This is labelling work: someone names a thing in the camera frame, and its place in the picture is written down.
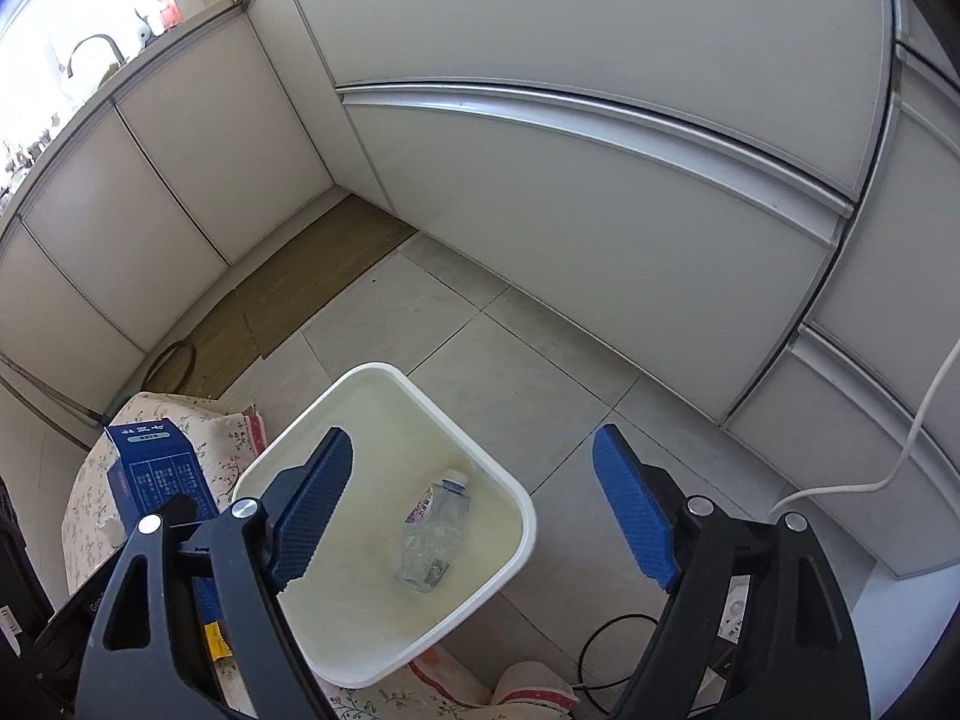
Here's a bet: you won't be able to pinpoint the brown floor mat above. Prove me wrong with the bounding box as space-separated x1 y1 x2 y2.
140 195 415 398

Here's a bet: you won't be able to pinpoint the white kitchen cabinets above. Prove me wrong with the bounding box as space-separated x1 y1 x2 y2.
2 0 958 577

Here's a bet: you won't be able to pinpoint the white power cable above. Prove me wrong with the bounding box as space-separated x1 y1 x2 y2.
768 336 960 519

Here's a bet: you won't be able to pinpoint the floral tablecloth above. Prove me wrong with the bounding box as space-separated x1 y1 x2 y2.
60 390 580 720

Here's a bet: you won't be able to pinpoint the kitchen faucet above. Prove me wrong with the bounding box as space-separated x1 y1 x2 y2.
64 32 127 78

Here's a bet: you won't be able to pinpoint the white plastic trash bin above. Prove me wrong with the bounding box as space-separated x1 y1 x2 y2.
233 362 537 689

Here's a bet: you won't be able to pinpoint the blue paper box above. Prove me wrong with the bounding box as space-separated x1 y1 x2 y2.
104 418 218 535

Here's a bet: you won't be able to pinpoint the black cable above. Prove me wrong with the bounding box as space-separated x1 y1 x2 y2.
576 611 662 714

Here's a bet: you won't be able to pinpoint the crushed clear plastic bottle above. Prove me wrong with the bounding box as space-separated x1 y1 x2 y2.
395 470 472 593

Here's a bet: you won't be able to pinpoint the dark ring on floor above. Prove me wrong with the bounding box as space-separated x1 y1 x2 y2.
141 340 199 395

